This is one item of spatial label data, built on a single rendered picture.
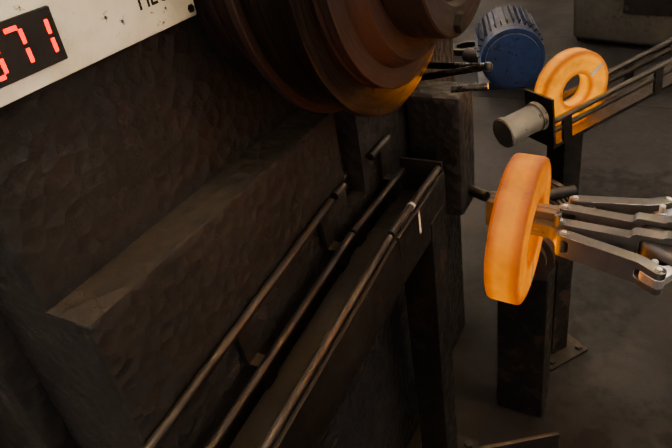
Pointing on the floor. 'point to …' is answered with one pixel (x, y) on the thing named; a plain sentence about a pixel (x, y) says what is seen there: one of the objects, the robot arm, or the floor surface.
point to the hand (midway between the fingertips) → (521, 215)
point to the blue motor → (509, 48)
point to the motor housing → (528, 336)
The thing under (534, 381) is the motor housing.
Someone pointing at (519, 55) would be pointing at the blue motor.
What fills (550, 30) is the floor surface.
